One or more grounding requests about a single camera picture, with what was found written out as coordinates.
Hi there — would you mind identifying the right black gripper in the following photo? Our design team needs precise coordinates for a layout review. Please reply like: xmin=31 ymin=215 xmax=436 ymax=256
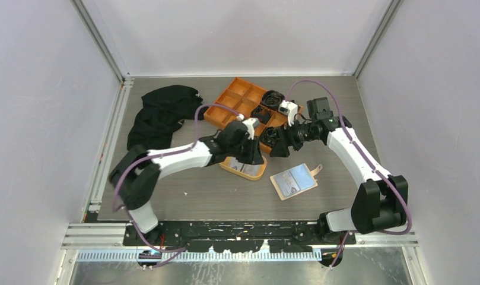
xmin=270 ymin=115 xmax=320 ymax=157

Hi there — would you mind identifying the black cloth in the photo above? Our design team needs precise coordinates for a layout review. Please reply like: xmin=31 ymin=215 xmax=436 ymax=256
xmin=126 ymin=85 xmax=203 ymax=150

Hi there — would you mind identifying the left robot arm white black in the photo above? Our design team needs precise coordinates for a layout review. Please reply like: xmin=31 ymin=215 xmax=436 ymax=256
xmin=109 ymin=118 xmax=264 ymax=245

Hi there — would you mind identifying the right credit card in tray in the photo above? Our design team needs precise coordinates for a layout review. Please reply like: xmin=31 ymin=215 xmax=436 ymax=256
xmin=241 ymin=164 xmax=265 ymax=180

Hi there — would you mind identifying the dark brown rolled tie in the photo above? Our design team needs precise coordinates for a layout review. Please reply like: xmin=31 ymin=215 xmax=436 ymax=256
xmin=260 ymin=90 xmax=285 ymax=111

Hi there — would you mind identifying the orange oval tray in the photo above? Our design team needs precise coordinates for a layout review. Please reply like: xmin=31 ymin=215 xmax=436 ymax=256
xmin=219 ymin=156 xmax=267 ymax=181

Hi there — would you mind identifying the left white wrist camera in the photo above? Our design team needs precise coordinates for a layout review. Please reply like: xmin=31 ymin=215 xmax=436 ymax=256
xmin=242 ymin=118 xmax=260 ymax=140

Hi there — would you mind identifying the dark red rolled tie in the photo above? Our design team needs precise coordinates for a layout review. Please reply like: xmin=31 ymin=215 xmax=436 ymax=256
xmin=250 ymin=105 xmax=271 ymax=125

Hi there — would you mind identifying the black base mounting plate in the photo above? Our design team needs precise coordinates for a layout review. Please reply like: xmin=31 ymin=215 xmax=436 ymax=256
xmin=145 ymin=220 xmax=344 ymax=253

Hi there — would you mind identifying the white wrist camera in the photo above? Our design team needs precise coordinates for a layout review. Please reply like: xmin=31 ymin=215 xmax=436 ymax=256
xmin=242 ymin=118 xmax=260 ymax=140
xmin=278 ymin=100 xmax=299 ymax=126

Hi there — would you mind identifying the orange compartment organizer box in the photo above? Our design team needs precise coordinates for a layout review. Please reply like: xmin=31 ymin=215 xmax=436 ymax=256
xmin=204 ymin=77 xmax=302 ymax=154

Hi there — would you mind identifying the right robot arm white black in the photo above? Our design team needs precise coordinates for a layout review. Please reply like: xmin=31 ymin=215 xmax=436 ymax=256
xmin=269 ymin=97 xmax=411 ymax=244

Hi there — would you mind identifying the left credit card in tray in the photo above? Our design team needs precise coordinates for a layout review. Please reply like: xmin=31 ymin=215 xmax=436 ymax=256
xmin=228 ymin=157 xmax=244 ymax=172

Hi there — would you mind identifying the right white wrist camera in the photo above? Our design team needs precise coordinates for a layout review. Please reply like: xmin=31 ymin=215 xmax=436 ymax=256
xmin=278 ymin=100 xmax=299 ymax=126

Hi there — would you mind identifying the green yellow rolled tie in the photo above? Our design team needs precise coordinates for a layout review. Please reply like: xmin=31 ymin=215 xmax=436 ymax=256
xmin=260 ymin=127 xmax=279 ymax=148

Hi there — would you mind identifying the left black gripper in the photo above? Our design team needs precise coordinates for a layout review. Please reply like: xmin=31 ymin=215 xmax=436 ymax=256
xmin=227 ymin=134 xmax=263 ymax=164

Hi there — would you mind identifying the credit card in tray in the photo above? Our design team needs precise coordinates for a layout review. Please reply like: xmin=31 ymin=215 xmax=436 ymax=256
xmin=228 ymin=157 xmax=244 ymax=172
xmin=241 ymin=164 xmax=265 ymax=180

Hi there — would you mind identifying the beige card holder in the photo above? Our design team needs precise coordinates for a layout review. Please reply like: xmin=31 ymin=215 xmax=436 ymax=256
xmin=269 ymin=163 xmax=323 ymax=201

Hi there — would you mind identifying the aluminium front frame rail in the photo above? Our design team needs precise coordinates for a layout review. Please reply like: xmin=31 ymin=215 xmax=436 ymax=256
xmin=61 ymin=222 xmax=419 ymax=264

